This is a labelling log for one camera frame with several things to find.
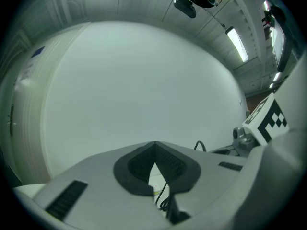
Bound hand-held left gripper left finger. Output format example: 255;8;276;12
13;141;173;230

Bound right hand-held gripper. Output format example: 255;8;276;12
210;92;290;157

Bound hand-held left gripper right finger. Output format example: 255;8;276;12
155;141;249;230

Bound white power strip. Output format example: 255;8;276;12
148;163;169;203

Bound white door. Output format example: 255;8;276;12
0;20;93;185

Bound blue door sign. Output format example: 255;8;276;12
30;46;46;58

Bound black power cable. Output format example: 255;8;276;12
154;182;171;212

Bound black door handle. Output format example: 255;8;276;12
8;103;15;137

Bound black head-worn camera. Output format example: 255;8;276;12
173;0;197;19

